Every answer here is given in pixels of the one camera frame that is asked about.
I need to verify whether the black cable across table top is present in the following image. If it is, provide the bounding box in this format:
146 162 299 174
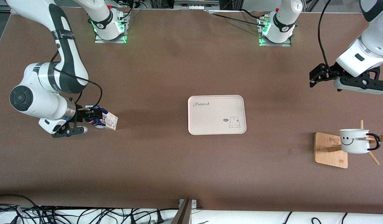
210 11 266 28

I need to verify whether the black floor cable with plug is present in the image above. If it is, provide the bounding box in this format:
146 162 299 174
152 208 179 224

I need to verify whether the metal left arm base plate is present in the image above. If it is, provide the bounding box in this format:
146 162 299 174
258 17 292 47

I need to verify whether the blue and white milk carton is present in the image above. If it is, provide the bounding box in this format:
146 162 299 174
86 105 119 130

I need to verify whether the wooden cup stand with pegs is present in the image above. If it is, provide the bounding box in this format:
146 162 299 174
314 120 383 169

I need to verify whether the grey box at table edge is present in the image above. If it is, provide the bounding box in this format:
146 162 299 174
174 0 220 10

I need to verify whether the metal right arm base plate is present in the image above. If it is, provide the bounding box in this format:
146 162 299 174
94 12 129 44

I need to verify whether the white smiley mug black handle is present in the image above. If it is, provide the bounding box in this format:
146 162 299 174
339 129 381 154

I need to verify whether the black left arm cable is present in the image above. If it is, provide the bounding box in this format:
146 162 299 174
318 0 335 67

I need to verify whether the dark metal beam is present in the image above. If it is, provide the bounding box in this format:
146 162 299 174
170 199 192 224

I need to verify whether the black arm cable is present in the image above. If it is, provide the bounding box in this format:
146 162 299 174
318 0 335 67
50 50 103 108

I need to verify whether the cream tray with rabbit print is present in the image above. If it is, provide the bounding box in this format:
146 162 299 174
188 95 247 135

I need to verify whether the small metal bracket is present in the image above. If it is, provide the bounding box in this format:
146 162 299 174
178 199 198 208

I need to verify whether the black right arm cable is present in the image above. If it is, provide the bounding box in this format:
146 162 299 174
50 50 103 108

